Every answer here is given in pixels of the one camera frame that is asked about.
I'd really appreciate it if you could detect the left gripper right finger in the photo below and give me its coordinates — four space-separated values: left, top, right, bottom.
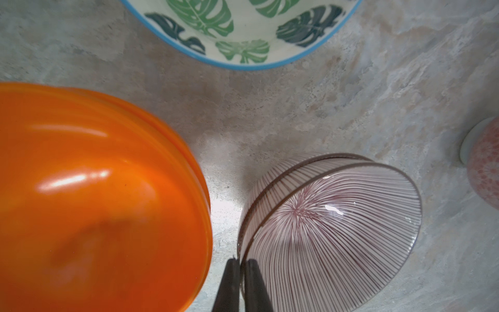
244 259 274 312

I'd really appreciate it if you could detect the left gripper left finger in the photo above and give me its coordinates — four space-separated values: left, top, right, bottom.
212 258 240 312

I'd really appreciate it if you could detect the purple striped bowl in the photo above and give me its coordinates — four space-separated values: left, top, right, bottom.
239 158 422 311
237 153 372 258

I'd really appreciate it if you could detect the orange bowl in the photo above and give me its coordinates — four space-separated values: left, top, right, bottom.
77 87 214 250
1 83 212 311

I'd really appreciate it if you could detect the small green leaf bowl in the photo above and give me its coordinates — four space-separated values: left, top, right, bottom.
123 0 361 71

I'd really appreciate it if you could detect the black floral bowl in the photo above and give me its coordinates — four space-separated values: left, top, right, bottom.
459 116 498 209

